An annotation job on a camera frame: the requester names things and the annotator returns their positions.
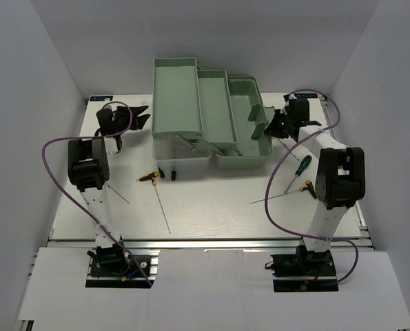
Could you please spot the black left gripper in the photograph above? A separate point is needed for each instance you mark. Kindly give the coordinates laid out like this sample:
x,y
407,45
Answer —
x,y
140,121

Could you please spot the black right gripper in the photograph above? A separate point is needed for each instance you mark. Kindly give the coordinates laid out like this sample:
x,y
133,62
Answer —
x,y
273,130

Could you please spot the green plastic toolbox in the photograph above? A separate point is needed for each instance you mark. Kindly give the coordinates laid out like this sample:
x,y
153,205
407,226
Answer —
x,y
199,114

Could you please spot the small green black precision screwdriver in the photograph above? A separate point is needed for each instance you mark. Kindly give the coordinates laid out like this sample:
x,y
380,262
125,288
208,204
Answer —
x,y
161,173

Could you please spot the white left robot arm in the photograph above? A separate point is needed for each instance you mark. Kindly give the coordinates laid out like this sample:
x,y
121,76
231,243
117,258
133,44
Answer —
x,y
89,172

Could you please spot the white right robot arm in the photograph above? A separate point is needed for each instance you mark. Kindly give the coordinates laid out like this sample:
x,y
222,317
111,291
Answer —
x,y
339,184

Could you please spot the yellow T-handle key centre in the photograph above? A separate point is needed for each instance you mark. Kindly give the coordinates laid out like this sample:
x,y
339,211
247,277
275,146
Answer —
x,y
152,176

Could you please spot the yellow black T-handle hex key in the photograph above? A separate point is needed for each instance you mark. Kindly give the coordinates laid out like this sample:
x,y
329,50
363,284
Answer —
x,y
308,187

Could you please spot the yellow T-handle key far left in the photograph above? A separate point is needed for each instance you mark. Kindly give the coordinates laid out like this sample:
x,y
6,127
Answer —
x,y
119,194

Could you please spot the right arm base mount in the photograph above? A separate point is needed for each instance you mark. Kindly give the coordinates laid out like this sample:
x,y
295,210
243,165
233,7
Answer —
x,y
289,276

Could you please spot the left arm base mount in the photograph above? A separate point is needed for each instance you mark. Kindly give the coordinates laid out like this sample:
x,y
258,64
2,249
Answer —
x,y
110,268

